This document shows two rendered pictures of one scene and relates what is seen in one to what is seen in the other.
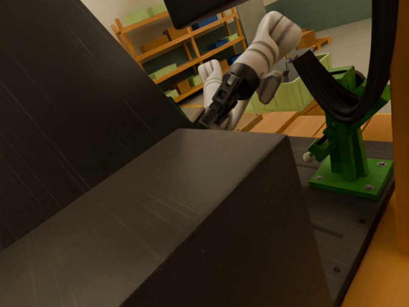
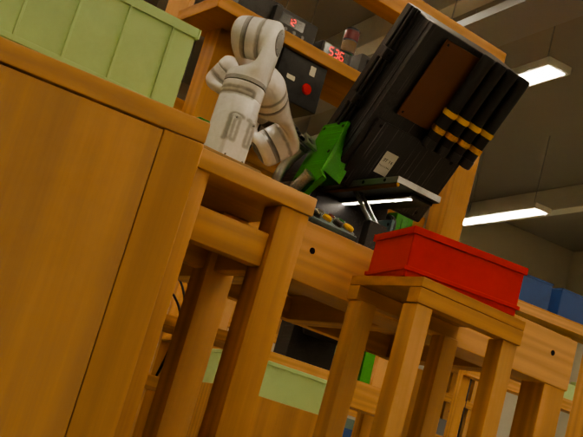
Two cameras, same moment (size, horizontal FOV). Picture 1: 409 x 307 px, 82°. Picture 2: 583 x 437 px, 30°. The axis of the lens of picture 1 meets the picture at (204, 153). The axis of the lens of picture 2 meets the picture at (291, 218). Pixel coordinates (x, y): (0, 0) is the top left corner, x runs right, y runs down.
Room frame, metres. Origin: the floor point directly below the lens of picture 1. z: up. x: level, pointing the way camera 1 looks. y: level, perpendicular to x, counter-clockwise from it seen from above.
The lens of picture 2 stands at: (3.37, -0.03, 0.30)
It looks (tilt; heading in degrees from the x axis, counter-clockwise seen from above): 13 degrees up; 179
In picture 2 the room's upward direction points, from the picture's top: 16 degrees clockwise
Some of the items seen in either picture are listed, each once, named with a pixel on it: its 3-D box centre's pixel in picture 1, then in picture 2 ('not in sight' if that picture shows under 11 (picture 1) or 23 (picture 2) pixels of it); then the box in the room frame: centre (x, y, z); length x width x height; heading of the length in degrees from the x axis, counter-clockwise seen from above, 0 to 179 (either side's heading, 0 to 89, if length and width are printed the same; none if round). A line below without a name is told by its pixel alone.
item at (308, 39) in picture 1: (296, 43); not in sight; (5.88, -3.19, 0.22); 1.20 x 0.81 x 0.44; 18
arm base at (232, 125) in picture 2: not in sight; (232, 123); (1.16, -0.19, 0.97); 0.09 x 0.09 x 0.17; 36
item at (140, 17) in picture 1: (190, 47); not in sight; (6.41, -0.79, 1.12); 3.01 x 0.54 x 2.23; 113
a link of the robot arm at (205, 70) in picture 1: (212, 80); (255, 55); (1.16, -0.18, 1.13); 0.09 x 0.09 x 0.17; 75
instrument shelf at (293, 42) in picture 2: not in sight; (315, 72); (0.14, -0.06, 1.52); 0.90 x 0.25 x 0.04; 122
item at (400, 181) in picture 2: not in sight; (373, 195); (0.40, 0.20, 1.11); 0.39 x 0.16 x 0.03; 32
